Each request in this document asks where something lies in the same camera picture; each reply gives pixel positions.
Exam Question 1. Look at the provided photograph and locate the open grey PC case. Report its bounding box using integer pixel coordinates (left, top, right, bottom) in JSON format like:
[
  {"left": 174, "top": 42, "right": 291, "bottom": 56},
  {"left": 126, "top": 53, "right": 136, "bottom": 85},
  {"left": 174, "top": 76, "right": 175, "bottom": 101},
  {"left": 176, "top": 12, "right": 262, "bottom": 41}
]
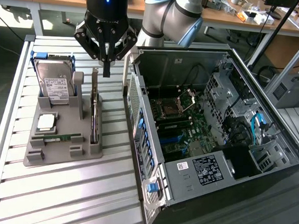
[{"left": 115, "top": 39, "right": 299, "bottom": 224}]

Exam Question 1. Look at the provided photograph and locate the perforated metal drive cage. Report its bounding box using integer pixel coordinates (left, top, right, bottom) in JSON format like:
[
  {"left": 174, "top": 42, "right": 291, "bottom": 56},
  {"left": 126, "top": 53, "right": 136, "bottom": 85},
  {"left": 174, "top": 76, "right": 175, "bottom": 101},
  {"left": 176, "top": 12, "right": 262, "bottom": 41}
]
[{"left": 202, "top": 69, "right": 264, "bottom": 128}]

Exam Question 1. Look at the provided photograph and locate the grey plastic parts rack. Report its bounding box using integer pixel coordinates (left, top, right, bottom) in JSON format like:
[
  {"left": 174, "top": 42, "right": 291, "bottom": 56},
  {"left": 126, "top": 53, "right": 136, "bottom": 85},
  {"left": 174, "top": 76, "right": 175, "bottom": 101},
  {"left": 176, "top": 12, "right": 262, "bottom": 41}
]
[{"left": 23, "top": 69, "right": 108, "bottom": 171}]

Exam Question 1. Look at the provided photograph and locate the black coiled cable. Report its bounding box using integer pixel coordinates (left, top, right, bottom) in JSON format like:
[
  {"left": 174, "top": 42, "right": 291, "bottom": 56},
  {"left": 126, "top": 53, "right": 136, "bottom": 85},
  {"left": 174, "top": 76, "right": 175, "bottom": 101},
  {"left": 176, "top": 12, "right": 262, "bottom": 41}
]
[{"left": 256, "top": 65, "right": 277, "bottom": 86}]

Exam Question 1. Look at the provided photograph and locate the silver CPU chip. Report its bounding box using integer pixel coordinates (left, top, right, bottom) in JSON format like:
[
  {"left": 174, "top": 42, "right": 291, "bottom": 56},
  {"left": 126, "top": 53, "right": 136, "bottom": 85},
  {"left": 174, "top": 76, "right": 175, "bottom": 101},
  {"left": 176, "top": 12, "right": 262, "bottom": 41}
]
[{"left": 37, "top": 113, "right": 57, "bottom": 133}]

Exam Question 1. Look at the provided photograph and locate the green RAM stick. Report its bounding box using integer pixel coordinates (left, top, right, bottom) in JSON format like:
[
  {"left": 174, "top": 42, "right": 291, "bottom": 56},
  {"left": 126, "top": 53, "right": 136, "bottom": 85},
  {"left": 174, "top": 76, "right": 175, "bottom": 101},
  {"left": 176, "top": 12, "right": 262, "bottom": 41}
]
[{"left": 44, "top": 133, "right": 81, "bottom": 143}]

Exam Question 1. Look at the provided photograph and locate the metal socket cover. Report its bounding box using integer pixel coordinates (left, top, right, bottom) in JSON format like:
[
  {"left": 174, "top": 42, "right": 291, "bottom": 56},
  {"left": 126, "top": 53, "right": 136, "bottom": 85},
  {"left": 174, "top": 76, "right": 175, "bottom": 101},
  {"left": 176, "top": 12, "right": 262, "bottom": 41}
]
[{"left": 176, "top": 88, "right": 198, "bottom": 112}]

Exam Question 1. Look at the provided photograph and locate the CPU socket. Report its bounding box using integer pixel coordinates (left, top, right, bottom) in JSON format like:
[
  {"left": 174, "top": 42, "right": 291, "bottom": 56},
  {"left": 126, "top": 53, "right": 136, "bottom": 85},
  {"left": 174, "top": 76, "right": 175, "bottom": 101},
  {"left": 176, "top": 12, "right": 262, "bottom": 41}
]
[{"left": 159, "top": 99, "right": 183, "bottom": 119}]

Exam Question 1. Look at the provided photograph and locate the grey power supply unit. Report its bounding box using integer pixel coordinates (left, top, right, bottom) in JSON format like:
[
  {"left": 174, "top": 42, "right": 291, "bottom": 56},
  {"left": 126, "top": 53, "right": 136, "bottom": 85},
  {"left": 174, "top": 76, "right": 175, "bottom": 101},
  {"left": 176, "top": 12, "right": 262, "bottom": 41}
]
[{"left": 161, "top": 147, "right": 238, "bottom": 205}]

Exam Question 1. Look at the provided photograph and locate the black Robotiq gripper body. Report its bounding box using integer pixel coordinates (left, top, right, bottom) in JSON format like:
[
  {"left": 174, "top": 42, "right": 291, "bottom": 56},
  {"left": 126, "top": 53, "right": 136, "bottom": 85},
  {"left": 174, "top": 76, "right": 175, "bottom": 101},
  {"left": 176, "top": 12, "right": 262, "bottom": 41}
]
[{"left": 81, "top": 0, "right": 130, "bottom": 66}]

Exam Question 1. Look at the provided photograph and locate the black wire bundle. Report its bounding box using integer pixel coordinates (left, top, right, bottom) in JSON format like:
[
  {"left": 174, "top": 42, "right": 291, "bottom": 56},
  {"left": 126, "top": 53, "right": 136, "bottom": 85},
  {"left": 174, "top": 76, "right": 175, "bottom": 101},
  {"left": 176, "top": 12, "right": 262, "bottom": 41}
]
[{"left": 220, "top": 115, "right": 255, "bottom": 148}]

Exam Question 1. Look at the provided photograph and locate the hard disk in blue frame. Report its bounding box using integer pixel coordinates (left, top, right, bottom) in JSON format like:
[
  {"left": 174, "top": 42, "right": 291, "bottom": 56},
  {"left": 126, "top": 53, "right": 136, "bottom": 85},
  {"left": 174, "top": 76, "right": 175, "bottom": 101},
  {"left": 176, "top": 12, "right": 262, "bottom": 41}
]
[{"left": 28, "top": 50, "right": 79, "bottom": 107}]

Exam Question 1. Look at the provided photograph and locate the green motherboard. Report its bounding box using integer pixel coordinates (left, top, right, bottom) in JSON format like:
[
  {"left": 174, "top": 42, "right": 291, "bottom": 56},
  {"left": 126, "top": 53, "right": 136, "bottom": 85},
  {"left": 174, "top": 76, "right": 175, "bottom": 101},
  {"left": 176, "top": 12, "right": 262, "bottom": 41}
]
[{"left": 143, "top": 85, "right": 221, "bottom": 166}]

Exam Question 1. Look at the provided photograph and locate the grey disk bay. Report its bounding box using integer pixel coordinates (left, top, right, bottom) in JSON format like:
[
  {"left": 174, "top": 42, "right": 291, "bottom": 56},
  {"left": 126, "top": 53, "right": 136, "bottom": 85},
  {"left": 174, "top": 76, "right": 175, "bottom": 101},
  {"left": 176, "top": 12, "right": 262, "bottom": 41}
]
[{"left": 247, "top": 138, "right": 299, "bottom": 175}]

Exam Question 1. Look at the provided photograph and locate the grey computer tower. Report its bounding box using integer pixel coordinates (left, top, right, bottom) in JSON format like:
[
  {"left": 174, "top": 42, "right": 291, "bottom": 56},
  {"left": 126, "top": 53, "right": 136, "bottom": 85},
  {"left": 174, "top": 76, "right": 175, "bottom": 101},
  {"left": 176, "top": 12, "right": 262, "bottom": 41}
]
[{"left": 263, "top": 72, "right": 299, "bottom": 110}]

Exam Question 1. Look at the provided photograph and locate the black looped wire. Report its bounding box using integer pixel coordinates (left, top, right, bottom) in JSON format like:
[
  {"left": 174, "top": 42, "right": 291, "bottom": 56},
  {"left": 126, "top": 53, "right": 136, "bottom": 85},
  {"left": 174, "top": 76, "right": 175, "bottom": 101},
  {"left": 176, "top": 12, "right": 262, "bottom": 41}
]
[{"left": 183, "top": 63, "right": 211, "bottom": 96}]

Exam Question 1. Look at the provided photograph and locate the blue wire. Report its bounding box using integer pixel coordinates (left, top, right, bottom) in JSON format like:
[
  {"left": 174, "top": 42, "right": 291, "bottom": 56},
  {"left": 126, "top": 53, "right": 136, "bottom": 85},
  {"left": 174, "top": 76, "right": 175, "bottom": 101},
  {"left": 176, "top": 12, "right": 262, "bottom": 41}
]
[{"left": 248, "top": 110, "right": 267, "bottom": 147}]

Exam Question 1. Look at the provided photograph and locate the black monitor stand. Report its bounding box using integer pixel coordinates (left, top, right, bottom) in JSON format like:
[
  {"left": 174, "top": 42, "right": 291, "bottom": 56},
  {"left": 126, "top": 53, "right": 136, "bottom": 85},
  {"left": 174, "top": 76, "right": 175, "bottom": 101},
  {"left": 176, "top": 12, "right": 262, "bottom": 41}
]
[{"left": 263, "top": 0, "right": 299, "bottom": 22}]

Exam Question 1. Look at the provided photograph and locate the graphics card with metal bracket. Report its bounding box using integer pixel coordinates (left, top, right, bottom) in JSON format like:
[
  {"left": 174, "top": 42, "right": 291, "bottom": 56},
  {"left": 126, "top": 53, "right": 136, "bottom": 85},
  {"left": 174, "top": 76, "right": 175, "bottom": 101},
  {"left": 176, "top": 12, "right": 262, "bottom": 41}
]
[{"left": 88, "top": 67, "right": 104, "bottom": 144}]

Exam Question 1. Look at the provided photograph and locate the orange white small box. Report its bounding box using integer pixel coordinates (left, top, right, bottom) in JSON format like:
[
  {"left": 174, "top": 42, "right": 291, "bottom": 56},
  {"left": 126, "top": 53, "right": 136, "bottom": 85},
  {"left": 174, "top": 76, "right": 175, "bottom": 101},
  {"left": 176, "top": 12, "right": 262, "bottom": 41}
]
[{"left": 238, "top": 10, "right": 257, "bottom": 23}]

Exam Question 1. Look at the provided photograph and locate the grey chipset heatsink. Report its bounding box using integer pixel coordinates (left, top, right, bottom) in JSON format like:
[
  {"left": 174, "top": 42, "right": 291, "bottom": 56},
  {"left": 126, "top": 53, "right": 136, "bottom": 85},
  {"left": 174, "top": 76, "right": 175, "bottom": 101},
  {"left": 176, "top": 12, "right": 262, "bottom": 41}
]
[{"left": 188, "top": 140, "right": 206, "bottom": 157}]

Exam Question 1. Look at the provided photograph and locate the black tripod pole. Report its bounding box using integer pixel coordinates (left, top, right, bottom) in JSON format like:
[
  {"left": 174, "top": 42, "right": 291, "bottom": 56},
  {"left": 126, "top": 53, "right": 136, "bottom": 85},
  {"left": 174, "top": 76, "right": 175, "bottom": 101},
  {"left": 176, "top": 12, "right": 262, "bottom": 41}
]
[{"left": 246, "top": 0, "right": 299, "bottom": 74}]

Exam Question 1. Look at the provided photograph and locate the grey metal box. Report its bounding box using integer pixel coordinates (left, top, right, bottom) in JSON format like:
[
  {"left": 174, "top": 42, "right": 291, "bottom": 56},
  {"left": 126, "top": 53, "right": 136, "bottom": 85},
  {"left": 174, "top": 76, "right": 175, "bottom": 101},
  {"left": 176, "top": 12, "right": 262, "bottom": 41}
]
[{"left": 202, "top": 0, "right": 230, "bottom": 11}]

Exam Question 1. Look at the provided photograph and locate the blue case latch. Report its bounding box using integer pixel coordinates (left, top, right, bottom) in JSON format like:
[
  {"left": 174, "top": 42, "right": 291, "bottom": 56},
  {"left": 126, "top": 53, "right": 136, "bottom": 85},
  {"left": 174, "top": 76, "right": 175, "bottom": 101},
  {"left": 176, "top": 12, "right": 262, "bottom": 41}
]
[{"left": 145, "top": 182, "right": 159, "bottom": 194}]

